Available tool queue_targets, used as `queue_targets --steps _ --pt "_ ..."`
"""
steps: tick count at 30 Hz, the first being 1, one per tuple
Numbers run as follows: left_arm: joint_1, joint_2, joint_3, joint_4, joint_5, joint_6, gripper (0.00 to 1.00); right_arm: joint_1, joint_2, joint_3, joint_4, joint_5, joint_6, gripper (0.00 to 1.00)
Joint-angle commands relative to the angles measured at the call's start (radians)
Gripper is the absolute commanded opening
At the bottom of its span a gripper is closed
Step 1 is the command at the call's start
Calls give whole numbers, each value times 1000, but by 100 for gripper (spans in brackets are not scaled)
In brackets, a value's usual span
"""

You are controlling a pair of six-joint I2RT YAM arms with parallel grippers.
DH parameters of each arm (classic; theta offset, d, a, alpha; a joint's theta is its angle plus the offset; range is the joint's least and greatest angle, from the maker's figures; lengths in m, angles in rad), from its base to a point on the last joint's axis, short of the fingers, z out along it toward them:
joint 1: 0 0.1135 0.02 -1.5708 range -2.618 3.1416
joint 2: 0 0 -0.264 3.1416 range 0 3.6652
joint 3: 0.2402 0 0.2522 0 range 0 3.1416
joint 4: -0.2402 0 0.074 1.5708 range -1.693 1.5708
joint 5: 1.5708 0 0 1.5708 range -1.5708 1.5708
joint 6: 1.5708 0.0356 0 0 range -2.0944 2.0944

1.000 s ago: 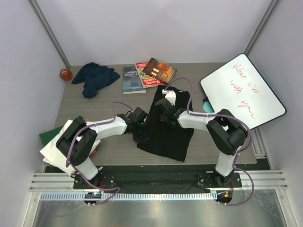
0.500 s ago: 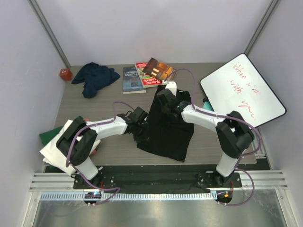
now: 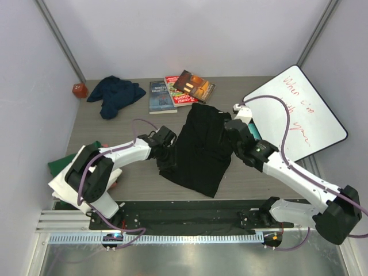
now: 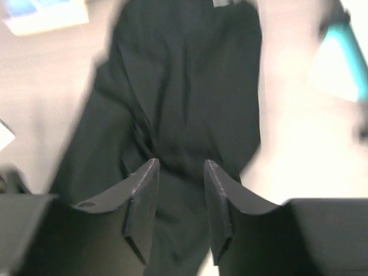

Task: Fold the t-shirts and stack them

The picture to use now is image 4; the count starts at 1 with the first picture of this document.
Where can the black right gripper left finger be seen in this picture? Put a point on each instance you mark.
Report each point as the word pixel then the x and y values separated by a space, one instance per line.
pixel 108 234

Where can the black t shirt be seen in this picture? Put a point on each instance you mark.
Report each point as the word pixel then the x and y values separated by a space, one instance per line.
pixel 180 84

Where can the blue 1984 paperback book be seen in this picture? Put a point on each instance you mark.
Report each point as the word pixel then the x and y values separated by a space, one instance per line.
pixel 25 18

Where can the teal cutting mat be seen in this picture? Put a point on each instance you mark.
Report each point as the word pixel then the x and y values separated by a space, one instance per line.
pixel 340 68

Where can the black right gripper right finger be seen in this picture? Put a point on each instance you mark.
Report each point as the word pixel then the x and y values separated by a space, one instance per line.
pixel 250 235

